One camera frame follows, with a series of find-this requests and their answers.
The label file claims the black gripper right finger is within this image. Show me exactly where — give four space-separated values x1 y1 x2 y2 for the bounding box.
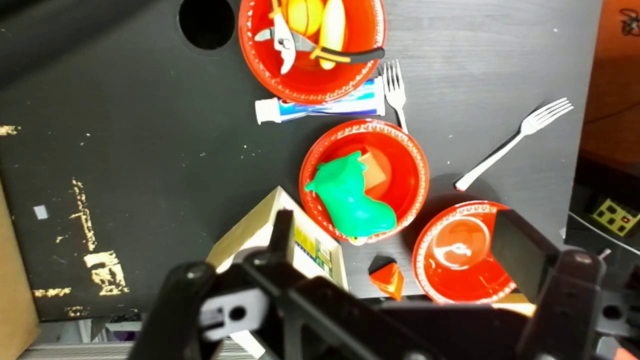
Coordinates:
489 207 566 305

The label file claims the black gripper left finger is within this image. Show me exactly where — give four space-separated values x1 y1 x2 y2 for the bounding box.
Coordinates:
266 207 297 266

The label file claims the red plastic bowl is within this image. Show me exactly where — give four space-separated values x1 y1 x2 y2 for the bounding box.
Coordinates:
410 197 527 305
235 0 388 106
297 118 431 247

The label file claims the wooden shape sorter box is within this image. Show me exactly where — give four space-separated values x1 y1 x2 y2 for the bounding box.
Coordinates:
205 183 349 292

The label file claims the green rubber toy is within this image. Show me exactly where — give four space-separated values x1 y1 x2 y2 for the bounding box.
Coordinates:
303 149 400 239

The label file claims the orange triangular block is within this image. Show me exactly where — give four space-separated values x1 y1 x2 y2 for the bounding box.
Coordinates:
367 254 406 301

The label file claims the orange wooden block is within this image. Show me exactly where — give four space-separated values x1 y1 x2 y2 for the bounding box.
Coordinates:
358 146 394 187

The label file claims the white blue toothpaste tube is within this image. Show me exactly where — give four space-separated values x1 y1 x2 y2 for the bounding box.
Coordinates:
254 74 388 126

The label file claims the wooden desk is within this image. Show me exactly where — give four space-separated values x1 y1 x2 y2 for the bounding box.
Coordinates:
578 0 640 175

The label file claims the yellow toy banana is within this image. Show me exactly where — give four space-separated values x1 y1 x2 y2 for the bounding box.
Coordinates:
317 0 348 71

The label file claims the toy orange fruit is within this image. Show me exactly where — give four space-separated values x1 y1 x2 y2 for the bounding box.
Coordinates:
286 0 325 37

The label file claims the large brown cardboard box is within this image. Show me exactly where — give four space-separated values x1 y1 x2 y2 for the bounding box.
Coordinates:
0 177 42 360

